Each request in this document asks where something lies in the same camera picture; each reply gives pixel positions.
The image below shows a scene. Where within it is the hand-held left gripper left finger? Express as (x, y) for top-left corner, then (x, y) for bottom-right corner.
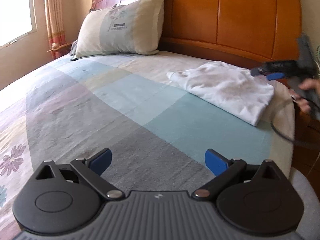
(35, 148), (125, 201)

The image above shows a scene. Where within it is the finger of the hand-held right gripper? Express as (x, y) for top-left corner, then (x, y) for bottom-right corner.
(266, 72), (285, 81)
(250, 66), (264, 77)

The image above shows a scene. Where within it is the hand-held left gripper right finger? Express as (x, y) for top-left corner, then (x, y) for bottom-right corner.
(191, 149), (283, 201)

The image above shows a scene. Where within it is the white printed t-shirt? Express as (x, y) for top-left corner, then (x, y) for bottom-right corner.
(166, 60), (275, 126)

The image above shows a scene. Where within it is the person's right hand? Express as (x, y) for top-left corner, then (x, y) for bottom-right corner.
(290, 78), (320, 113)

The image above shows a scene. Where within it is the bed with patchwork sheet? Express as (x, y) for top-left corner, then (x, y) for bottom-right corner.
(0, 50), (297, 230)

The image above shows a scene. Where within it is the wooden headboard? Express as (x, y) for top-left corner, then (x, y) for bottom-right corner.
(90, 0), (320, 143)

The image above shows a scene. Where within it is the grey cloth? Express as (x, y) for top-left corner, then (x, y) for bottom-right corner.
(68, 40), (78, 57)

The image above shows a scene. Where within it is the wooden bedside shelf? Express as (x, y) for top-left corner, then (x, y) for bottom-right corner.
(47, 42), (73, 52)

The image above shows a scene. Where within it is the pastel striped pillow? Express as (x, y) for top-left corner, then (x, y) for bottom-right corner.
(74, 0), (168, 58)

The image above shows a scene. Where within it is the pink orange curtain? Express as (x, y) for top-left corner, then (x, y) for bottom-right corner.
(44, 0), (68, 60)

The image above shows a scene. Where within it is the window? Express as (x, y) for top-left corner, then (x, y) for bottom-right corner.
(0, 0), (37, 47)

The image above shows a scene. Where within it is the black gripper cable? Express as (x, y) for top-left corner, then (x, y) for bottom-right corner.
(270, 97), (320, 147)

